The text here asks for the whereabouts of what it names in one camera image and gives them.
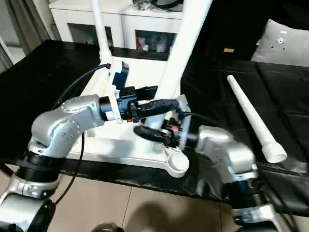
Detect white plastic table top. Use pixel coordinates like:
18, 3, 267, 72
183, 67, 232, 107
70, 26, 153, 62
64, 54, 190, 179

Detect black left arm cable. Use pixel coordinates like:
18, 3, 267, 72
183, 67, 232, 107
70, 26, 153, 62
50, 62, 112, 205

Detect white plastic table leg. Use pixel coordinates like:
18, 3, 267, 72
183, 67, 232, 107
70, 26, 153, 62
144, 0, 213, 130
90, 0, 114, 65
226, 74, 288, 163

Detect white glass-door cabinet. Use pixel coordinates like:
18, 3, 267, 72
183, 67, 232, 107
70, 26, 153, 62
49, 0, 185, 61

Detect grey printed cushion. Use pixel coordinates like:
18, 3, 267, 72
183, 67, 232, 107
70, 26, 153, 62
250, 18, 309, 67

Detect grey curtain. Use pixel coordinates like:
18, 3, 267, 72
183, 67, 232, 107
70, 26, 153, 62
4, 0, 61, 53

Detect black work mat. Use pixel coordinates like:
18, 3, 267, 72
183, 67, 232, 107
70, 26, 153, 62
0, 39, 309, 217

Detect black tall furniture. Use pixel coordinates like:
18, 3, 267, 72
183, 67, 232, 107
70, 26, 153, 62
187, 0, 309, 64

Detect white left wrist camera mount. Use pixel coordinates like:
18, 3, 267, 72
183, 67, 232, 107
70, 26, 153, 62
106, 61, 131, 125

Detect dark crumpled cloth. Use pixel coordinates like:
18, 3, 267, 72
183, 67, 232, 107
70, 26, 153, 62
132, 0, 155, 11

